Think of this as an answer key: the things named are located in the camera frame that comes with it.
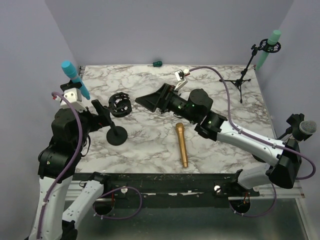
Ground aluminium frame rail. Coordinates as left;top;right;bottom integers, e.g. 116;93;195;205
65;180;306;201

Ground black shock mount desk stand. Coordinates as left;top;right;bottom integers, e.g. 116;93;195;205
106;92;132;146

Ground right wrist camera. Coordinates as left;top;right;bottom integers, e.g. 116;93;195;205
174;69;190;92

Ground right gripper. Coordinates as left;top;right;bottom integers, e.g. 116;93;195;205
135;82;198;124

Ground purple cable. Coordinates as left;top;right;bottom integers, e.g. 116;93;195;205
36;91;144;240
187;65;317;218

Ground black tripod microphone stand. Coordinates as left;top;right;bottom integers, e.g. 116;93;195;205
219;38;282;104

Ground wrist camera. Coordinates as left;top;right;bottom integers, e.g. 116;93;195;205
174;69;190;92
53;88;86;113

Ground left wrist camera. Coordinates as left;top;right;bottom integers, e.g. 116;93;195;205
53;88;86;113

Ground green handled screwdriver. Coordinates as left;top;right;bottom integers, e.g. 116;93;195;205
151;60;163;68

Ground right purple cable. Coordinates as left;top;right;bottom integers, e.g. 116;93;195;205
187;65;317;218

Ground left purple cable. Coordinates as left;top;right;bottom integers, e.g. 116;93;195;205
36;91;144;240

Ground blue microphone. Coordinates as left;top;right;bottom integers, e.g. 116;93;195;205
60;60;91;100

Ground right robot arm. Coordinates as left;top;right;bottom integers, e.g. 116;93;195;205
135;83;302;196

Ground silver mesh head microphone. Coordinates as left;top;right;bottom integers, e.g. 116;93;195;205
296;120;317;141

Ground mint green microphone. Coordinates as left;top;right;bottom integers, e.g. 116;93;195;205
255;29;282;71

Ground black blue-microphone desk stand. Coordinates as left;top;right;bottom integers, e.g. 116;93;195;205
60;80;83;95

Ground gold microphone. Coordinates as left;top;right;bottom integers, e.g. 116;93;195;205
175;122;189;168

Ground black stand holding silver microphone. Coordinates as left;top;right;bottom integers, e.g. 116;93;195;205
276;113;309;141

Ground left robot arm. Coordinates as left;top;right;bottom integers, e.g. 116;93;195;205
28;100;113;240

